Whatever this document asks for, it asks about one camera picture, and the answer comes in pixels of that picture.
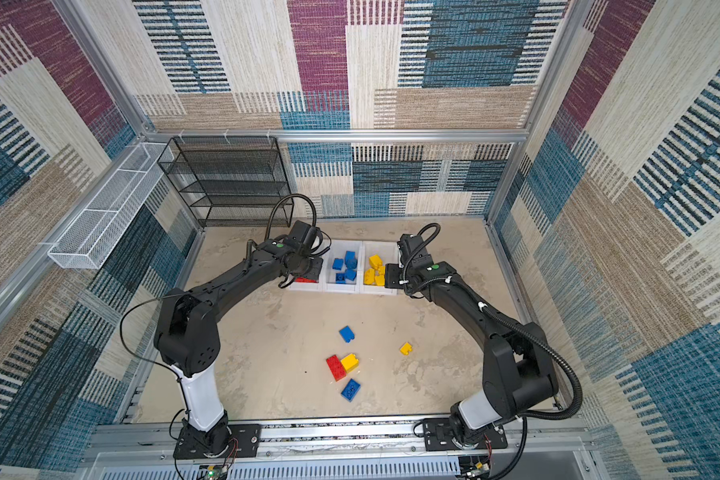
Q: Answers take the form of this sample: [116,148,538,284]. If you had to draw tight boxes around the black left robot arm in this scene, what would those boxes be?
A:
[118,193,330,459]

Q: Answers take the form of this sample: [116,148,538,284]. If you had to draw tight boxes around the white wire mesh basket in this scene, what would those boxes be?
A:
[48,142,165,270]

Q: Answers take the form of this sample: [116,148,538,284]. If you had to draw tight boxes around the black wire shelf rack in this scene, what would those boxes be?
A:
[157,136,294,228]

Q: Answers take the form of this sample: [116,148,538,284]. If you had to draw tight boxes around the aluminium front rail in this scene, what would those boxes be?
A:
[83,410,589,463]

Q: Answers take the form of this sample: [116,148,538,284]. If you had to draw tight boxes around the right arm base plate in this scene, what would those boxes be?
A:
[413,415,508,451]

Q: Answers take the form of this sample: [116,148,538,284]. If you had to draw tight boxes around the white three-compartment bin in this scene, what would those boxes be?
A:
[288,240,399,296]

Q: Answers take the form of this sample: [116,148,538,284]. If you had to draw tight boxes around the blue brick bottom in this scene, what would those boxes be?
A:
[341,379,361,402]

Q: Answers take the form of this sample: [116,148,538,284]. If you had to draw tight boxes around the red long brick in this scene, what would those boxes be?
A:
[326,355,347,382]

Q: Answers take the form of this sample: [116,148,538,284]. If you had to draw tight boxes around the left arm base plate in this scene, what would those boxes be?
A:
[173,423,262,460]

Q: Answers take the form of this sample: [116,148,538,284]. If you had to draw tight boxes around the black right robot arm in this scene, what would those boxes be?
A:
[385,223,584,448]

